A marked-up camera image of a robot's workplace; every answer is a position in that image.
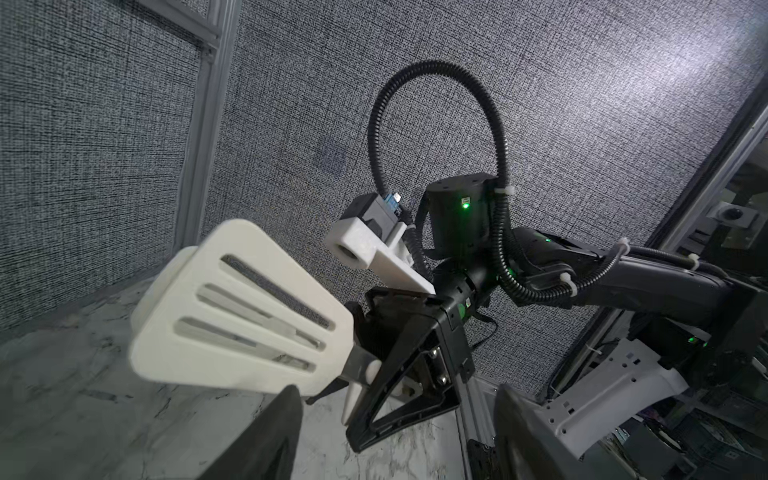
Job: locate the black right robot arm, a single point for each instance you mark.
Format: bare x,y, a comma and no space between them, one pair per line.
699,327

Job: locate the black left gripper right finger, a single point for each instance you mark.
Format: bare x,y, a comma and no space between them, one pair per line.
525,447

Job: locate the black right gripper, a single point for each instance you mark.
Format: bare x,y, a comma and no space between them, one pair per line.
421,339

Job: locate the metal tongs with white tips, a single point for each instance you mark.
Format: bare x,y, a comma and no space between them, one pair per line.
238,312

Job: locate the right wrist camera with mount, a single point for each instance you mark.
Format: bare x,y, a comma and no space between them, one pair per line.
369,236

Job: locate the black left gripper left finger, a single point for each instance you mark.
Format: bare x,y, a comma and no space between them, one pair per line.
266,449

